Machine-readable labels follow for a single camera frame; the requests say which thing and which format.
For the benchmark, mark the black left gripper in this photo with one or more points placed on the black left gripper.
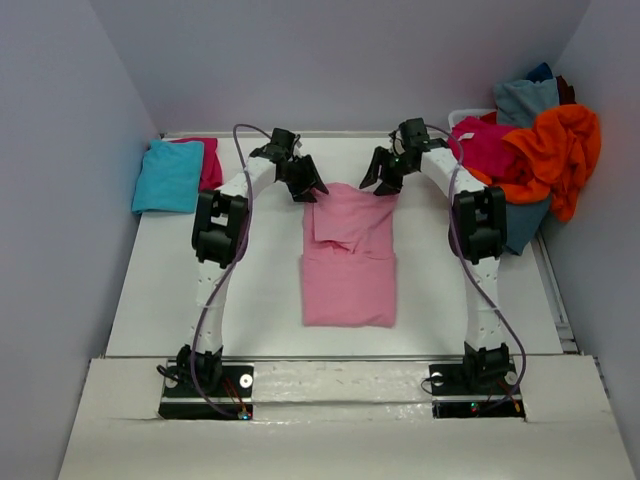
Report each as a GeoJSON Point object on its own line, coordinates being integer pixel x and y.
{"type": "Point", "coordinates": [307, 181]}

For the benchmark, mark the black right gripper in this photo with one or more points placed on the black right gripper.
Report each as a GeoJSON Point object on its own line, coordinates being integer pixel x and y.
{"type": "Point", "coordinates": [372, 175]}

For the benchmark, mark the light pink t-shirt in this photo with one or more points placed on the light pink t-shirt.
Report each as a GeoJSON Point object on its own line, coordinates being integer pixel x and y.
{"type": "Point", "coordinates": [348, 262]}

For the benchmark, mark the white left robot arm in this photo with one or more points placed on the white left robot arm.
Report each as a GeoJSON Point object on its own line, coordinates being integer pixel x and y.
{"type": "Point", "coordinates": [220, 238]}

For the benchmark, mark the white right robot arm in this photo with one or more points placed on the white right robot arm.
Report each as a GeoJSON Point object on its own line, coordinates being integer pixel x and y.
{"type": "Point", "coordinates": [477, 236]}

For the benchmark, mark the white laundry basket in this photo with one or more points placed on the white laundry basket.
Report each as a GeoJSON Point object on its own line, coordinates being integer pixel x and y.
{"type": "Point", "coordinates": [458, 115]}

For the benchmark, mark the crumpled magenta t-shirt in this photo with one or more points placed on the crumpled magenta t-shirt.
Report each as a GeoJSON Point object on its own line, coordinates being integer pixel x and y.
{"type": "Point", "coordinates": [481, 140]}

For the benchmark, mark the folded magenta t-shirt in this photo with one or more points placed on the folded magenta t-shirt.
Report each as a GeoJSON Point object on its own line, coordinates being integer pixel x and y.
{"type": "Point", "coordinates": [212, 172]}

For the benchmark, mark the folded turquoise t-shirt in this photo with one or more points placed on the folded turquoise t-shirt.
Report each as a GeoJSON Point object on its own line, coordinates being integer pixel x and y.
{"type": "Point", "coordinates": [169, 178]}

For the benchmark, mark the grey-blue t-shirt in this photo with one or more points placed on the grey-blue t-shirt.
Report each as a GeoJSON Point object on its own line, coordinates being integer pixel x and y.
{"type": "Point", "coordinates": [518, 103]}

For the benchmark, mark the crumpled orange t-shirt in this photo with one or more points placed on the crumpled orange t-shirt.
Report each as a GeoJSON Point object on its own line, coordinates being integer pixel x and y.
{"type": "Point", "coordinates": [553, 160]}

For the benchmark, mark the dark blue t-shirt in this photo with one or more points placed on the dark blue t-shirt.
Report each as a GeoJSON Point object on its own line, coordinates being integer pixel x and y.
{"type": "Point", "coordinates": [540, 73]}

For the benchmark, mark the maroon t-shirt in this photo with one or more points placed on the maroon t-shirt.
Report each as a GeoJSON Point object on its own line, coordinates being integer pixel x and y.
{"type": "Point", "coordinates": [566, 92]}

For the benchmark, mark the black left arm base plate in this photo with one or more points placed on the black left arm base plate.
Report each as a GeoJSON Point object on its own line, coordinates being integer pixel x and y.
{"type": "Point", "coordinates": [230, 400]}

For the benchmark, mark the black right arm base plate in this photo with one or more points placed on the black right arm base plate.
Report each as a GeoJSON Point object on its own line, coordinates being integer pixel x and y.
{"type": "Point", "coordinates": [453, 398]}

